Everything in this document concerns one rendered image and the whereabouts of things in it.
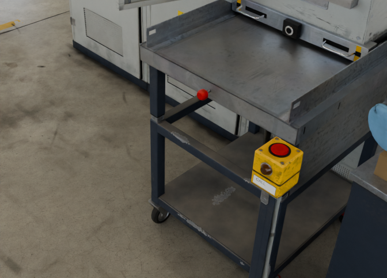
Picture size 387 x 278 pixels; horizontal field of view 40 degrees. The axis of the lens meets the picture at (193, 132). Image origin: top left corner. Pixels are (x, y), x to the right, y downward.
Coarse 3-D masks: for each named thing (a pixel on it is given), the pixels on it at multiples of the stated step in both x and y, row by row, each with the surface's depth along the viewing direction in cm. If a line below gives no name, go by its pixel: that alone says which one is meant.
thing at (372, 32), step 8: (376, 0) 154; (384, 0) 158; (376, 8) 157; (384, 8) 161; (376, 16) 159; (384, 16) 164; (368, 24) 158; (376, 24) 162; (384, 24) 167; (368, 32) 160; (376, 32) 165; (384, 32) 170; (368, 40) 163
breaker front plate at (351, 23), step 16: (256, 0) 184; (272, 0) 179; (288, 0) 174; (304, 0) 170; (320, 0) 165; (368, 0) 154; (304, 16) 173; (320, 16) 168; (336, 16) 164; (352, 16) 160; (368, 16) 156; (336, 32) 167; (352, 32) 163
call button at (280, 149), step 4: (276, 144) 120; (280, 144) 120; (272, 148) 119; (276, 148) 119; (280, 148) 119; (284, 148) 119; (288, 148) 119; (272, 152) 118; (276, 152) 118; (280, 152) 118; (284, 152) 118; (288, 152) 118
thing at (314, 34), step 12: (252, 12) 186; (264, 12) 182; (276, 12) 179; (276, 24) 181; (312, 24) 172; (300, 36) 176; (312, 36) 173; (324, 36) 169; (336, 36) 166; (336, 48) 168; (348, 48) 165; (372, 48) 162
